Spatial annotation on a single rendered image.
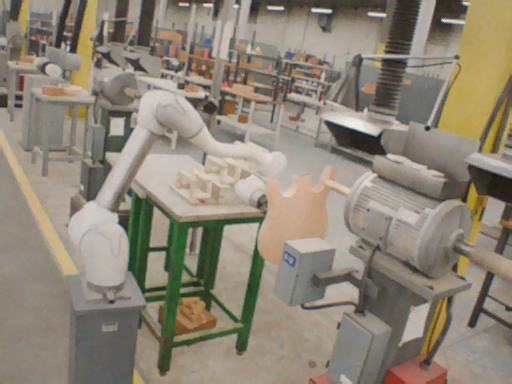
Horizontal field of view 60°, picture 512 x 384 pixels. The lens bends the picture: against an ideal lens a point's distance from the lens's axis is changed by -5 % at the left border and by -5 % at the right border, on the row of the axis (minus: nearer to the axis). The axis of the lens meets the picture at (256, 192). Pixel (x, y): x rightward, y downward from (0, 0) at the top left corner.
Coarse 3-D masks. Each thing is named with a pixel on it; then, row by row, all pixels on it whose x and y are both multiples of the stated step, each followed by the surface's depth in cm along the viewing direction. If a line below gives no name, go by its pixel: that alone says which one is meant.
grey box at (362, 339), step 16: (368, 256) 149; (352, 320) 152; (368, 320) 152; (352, 336) 151; (368, 336) 145; (384, 336) 148; (336, 352) 157; (352, 352) 151; (368, 352) 147; (384, 352) 152; (336, 368) 157; (352, 368) 151; (368, 368) 149
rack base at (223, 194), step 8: (208, 176) 248; (216, 176) 252; (200, 184) 251; (216, 184) 238; (216, 192) 237; (224, 192) 237; (232, 192) 239; (216, 200) 238; (224, 200) 238; (232, 200) 241; (240, 200) 244
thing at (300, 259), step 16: (304, 240) 158; (320, 240) 161; (288, 256) 153; (304, 256) 149; (320, 256) 153; (288, 272) 153; (304, 272) 151; (288, 288) 153; (304, 288) 154; (320, 288) 159; (288, 304) 154; (336, 304) 157; (352, 304) 154
